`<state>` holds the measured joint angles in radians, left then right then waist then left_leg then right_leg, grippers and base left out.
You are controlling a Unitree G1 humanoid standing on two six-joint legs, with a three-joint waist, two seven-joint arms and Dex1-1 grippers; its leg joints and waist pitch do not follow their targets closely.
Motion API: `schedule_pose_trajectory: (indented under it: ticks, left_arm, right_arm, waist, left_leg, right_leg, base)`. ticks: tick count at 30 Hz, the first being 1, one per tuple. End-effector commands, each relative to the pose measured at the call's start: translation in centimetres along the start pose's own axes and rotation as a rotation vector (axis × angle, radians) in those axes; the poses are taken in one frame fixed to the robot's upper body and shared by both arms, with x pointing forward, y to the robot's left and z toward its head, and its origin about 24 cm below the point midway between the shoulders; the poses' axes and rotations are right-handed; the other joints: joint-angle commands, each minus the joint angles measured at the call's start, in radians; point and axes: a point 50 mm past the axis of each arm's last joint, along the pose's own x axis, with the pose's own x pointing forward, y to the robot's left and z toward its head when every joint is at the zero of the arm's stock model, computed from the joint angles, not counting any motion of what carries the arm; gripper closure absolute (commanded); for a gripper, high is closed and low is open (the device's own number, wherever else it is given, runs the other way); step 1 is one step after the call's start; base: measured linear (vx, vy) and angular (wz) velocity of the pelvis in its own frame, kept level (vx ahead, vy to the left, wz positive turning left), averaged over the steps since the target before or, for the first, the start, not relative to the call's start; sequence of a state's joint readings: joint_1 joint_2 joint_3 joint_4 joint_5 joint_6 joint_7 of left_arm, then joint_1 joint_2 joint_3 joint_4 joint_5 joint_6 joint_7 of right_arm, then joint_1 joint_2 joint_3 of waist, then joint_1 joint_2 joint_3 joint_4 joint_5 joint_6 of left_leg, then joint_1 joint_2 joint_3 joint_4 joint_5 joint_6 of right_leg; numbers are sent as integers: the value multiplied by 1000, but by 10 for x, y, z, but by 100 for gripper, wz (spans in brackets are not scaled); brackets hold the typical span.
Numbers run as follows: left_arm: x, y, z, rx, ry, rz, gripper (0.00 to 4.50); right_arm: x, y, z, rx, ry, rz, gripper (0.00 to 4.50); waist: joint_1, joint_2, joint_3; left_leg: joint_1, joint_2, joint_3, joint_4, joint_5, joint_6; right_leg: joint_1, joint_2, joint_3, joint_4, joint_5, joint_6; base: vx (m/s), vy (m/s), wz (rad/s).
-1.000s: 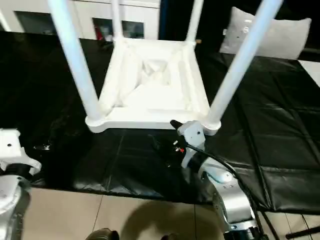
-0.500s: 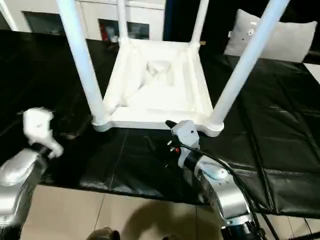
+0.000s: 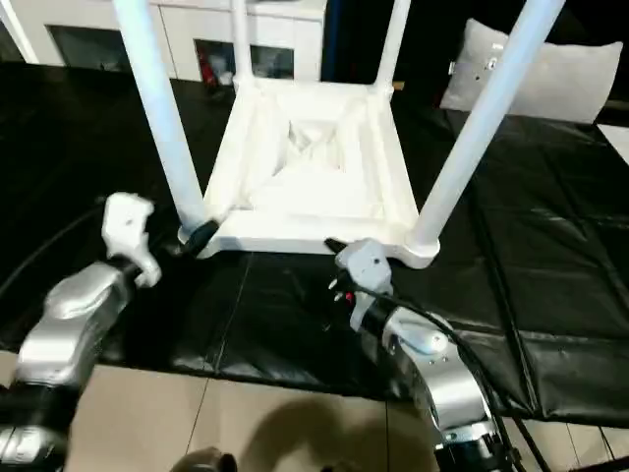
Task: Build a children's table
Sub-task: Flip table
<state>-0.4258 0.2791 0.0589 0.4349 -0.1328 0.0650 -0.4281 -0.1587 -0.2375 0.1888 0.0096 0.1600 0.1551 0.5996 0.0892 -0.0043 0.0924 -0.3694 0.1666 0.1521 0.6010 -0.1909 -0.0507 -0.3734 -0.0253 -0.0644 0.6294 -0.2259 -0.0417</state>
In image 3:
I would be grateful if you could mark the white plastic table top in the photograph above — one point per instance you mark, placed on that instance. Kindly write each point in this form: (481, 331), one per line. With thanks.
(304, 226)

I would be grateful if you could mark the white plastic table leg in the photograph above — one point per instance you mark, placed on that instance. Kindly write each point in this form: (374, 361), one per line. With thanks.
(472, 137)
(393, 44)
(242, 44)
(157, 108)

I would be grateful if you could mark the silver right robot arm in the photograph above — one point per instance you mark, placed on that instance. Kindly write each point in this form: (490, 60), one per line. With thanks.
(442, 383)

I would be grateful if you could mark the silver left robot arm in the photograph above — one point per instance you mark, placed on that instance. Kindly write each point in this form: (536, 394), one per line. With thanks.
(69, 319)

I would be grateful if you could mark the black work mat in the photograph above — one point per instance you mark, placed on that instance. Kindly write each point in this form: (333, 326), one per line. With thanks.
(295, 319)

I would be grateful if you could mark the small white jar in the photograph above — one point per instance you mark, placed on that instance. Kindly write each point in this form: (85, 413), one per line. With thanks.
(223, 76)

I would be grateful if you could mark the black furniture with gold label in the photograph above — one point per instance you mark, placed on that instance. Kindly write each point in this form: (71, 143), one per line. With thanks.
(354, 39)

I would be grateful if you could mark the white sideboard with glass doors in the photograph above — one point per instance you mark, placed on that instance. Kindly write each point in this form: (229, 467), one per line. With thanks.
(187, 19)

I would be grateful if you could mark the grey cushion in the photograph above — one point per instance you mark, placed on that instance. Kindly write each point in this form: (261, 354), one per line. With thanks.
(565, 83)

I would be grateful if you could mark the white flat board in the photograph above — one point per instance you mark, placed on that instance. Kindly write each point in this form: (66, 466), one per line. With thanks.
(616, 140)

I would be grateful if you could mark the white door frame post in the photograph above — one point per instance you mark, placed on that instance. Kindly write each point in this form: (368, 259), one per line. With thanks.
(19, 34)

